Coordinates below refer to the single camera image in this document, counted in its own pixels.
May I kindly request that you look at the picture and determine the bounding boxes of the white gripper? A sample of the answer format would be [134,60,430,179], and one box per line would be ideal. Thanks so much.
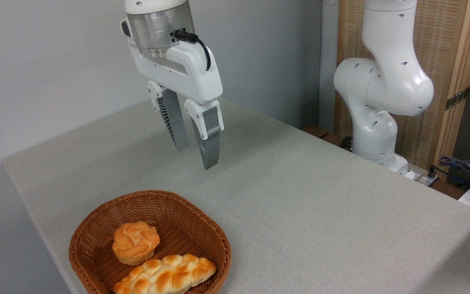
[120,18,224,170]

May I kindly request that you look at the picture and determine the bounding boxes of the round knotted bread roll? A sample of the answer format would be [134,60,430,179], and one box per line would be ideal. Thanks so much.
[112,222,160,266]

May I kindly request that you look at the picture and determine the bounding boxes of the long braided bread loaf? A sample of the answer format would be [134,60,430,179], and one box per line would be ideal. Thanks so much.
[113,254,217,294]

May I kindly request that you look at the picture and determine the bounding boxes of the brown woven wicker basket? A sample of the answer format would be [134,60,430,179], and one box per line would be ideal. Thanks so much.
[69,190,232,294]

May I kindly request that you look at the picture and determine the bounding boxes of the brown wooden bench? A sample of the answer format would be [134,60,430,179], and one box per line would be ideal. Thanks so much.
[302,125,355,152]

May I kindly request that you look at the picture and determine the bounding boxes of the grey fabric tablecloth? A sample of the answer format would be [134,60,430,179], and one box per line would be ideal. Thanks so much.
[2,97,470,294]

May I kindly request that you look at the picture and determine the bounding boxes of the white power strip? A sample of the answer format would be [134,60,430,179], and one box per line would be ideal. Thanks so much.
[412,165,440,187]

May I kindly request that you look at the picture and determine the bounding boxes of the metal screen hinge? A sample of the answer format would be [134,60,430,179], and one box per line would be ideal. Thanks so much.
[445,87,470,111]

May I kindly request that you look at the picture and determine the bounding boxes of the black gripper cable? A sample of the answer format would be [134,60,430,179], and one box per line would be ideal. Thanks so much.
[173,29,212,71]

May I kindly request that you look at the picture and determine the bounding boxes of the blue grey cable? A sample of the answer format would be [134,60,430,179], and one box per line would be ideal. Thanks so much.
[439,156,470,171]

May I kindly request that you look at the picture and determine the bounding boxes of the black cable bundle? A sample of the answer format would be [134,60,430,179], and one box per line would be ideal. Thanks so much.
[430,163,470,192]

